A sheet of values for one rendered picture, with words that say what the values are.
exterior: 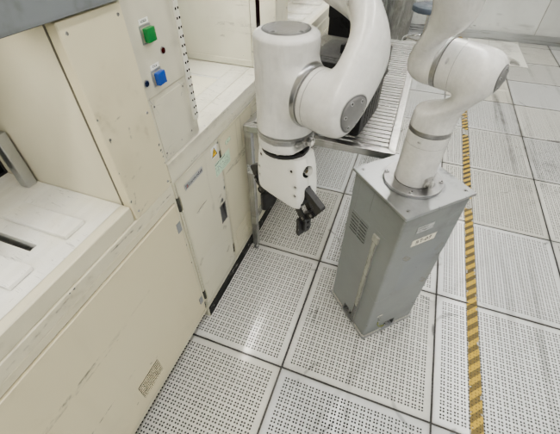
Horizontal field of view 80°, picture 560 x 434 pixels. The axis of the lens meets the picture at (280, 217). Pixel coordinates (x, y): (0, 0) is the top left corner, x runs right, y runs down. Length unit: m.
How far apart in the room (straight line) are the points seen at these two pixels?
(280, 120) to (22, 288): 0.65
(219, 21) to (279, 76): 1.23
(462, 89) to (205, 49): 1.15
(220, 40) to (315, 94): 1.29
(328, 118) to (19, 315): 0.69
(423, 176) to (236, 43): 0.99
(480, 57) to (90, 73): 0.84
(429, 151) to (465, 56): 0.26
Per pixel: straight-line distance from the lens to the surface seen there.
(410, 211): 1.07
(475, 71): 0.95
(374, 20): 0.44
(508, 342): 1.89
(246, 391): 1.53
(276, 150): 0.49
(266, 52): 0.44
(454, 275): 2.00
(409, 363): 1.65
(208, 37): 1.71
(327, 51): 1.39
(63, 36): 0.78
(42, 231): 0.99
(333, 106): 0.40
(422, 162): 1.08
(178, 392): 1.57
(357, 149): 1.30
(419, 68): 0.99
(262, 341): 1.60
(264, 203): 0.64
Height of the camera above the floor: 1.45
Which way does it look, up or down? 44 degrees down
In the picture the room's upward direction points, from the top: straight up
